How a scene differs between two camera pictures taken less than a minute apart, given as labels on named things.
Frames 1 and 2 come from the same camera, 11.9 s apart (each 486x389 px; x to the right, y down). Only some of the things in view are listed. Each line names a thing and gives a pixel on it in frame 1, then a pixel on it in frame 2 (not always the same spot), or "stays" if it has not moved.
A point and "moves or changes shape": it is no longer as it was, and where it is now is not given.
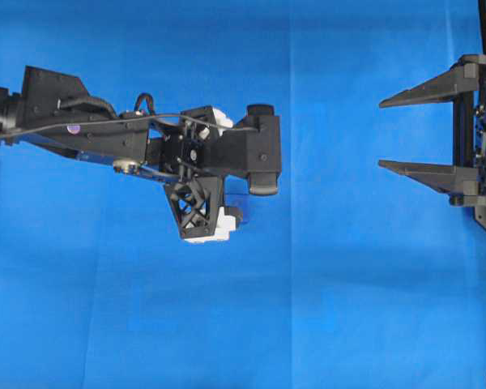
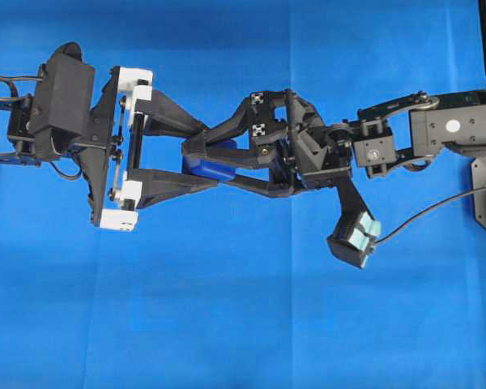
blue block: (239, 206) moves or changes shape
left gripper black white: (188, 150) → (107, 160)
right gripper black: (476, 177) → (283, 121)
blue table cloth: (350, 276) stays
